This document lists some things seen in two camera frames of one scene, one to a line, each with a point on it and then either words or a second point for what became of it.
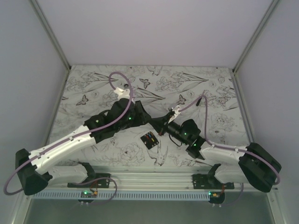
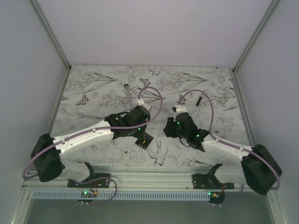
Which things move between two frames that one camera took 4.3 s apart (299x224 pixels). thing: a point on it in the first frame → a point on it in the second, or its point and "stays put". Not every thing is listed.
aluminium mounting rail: x=146 y=178 stays put
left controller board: x=88 y=194 stays put
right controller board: x=216 y=197 stays put
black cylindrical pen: x=198 y=101 stays put
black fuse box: x=149 y=140 → x=144 y=141
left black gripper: x=142 y=117 → x=139 y=134
